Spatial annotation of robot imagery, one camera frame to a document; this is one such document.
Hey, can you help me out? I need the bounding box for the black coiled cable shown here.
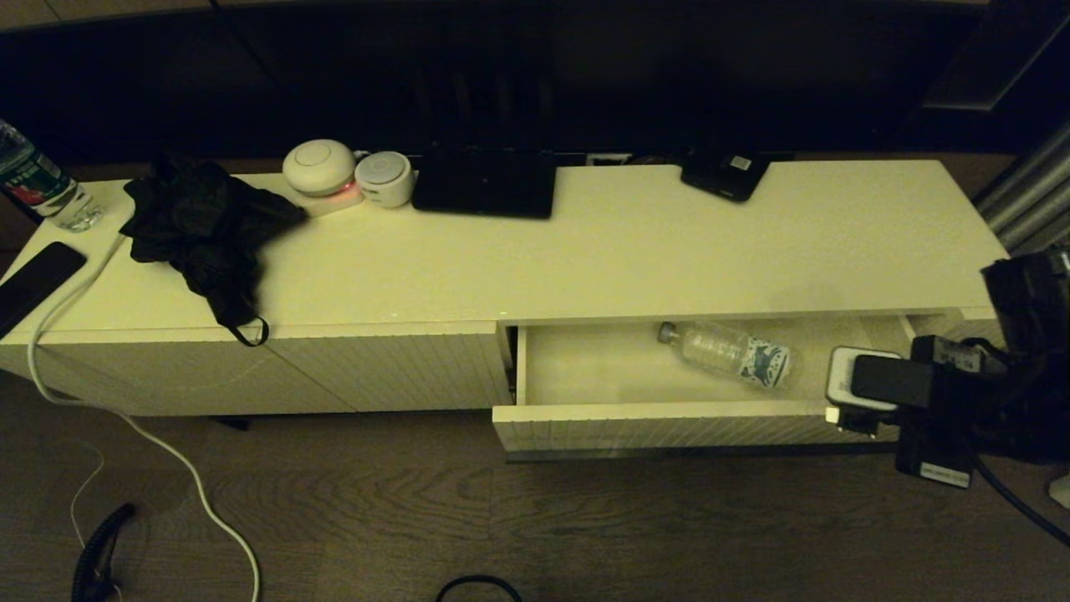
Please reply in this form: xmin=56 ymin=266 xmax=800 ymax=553
xmin=71 ymin=502 xmax=139 ymax=602

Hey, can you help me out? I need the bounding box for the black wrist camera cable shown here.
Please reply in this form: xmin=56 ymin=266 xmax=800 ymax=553
xmin=970 ymin=456 xmax=1070 ymax=548

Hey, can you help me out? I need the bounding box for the thin white cable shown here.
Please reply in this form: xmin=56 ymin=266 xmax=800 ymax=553
xmin=69 ymin=435 xmax=108 ymax=553

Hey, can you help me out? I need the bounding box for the black crumpled cloth bag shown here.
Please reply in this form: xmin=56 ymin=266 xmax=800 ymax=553
xmin=121 ymin=159 xmax=308 ymax=348

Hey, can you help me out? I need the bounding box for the green labelled water bottle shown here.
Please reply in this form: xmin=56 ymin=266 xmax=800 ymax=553
xmin=0 ymin=119 xmax=105 ymax=233

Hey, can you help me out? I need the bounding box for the thick white power cable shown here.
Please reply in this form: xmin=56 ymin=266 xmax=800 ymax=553
xmin=27 ymin=232 xmax=262 ymax=602

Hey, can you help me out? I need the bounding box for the white flat charging base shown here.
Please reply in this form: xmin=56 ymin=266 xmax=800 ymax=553
xmin=288 ymin=182 xmax=366 ymax=220

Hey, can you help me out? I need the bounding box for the clear plastic water bottle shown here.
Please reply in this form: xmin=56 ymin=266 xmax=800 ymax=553
xmin=656 ymin=320 xmax=795 ymax=391

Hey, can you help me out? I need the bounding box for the white dome shaped device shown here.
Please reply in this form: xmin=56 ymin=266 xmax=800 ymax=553
xmin=283 ymin=140 xmax=359 ymax=199

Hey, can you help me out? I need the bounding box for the small black labelled box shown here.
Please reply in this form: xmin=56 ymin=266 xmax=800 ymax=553
xmin=680 ymin=152 xmax=770 ymax=204

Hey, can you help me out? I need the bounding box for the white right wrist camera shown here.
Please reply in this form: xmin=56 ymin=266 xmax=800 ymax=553
xmin=825 ymin=346 xmax=935 ymax=437

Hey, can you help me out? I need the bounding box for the dark angular panel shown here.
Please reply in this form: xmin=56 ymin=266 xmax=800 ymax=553
xmin=924 ymin=0 xmax=1070 ymax=114

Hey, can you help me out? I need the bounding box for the white fluted drawer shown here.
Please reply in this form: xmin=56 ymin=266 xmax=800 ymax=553
xmin=492 ymin=311 xmax=1000 ymax=462

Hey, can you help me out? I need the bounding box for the large black television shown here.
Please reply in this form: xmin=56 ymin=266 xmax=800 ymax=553
xmin=0 ymin=3 xmax=991 ymax=168

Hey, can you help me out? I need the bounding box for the grey curtain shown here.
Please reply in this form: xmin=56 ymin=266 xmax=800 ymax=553
xmin=974 ymin=121 xmax=1070 ymax=253

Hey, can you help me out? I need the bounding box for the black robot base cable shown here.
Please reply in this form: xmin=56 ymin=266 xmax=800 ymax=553
xmin=435 ymin=574 xmax=523 ymax=602

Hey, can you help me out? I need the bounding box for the black router box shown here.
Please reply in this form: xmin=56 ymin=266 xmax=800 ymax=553
xmin=411 ymin=144 xmax=558 ymax=222

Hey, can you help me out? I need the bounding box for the black smartphone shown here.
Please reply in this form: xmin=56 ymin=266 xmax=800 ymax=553
xmin=0 ymin=242 xmax=89 ymax=339

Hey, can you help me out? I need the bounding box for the white low cabinet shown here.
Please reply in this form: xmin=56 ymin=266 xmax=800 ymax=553
xmin=0 ymin=161 xmax=1008 ymax=419

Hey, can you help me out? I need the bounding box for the white cylindrical speaker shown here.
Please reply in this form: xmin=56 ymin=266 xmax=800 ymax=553
xmin=354 ymin=151 xmax=415 ymax=209

